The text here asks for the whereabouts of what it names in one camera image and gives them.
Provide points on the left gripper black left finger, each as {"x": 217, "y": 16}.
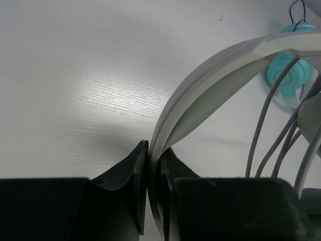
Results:
{"x": 123, "y": 189}

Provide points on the teal white headphones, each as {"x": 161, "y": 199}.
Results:
{"x": 297, "y": 82}

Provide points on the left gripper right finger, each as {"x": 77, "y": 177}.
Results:
{"x": 170, "y": 168}

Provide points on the white grey headphones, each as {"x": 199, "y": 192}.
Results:
{"x": 211, "y": 84}

